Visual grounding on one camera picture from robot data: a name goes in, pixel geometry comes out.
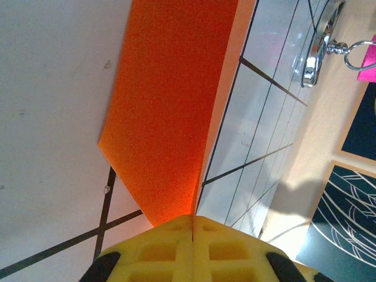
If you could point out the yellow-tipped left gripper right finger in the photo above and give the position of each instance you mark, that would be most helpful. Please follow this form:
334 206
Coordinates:
235 258

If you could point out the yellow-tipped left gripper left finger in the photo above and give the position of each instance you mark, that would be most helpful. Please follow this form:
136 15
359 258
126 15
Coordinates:
158 258

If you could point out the pink cups on stand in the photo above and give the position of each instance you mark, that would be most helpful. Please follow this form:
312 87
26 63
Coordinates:
368 64

